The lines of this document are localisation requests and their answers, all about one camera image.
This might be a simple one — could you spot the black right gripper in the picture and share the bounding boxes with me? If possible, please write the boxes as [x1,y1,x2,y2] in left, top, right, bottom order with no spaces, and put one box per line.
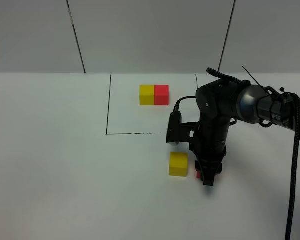
[190,114,231,186]

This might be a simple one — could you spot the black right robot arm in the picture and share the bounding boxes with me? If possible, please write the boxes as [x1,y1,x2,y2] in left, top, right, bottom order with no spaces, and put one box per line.
[191,68,300,186]

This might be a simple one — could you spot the red template cube block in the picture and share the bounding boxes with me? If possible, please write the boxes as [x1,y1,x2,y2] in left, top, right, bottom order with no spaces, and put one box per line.
[154,85,170,106]

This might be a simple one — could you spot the yellow template cube block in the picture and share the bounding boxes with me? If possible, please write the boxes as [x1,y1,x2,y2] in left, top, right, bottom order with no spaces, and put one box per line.
[139,85,155,106]

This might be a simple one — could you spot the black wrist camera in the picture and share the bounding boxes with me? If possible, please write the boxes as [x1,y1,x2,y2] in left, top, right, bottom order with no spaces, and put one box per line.
[166,111,199,144]

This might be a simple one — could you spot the black braided cable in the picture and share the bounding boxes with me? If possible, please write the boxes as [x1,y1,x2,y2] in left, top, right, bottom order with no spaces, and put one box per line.
[284,92,300,240]

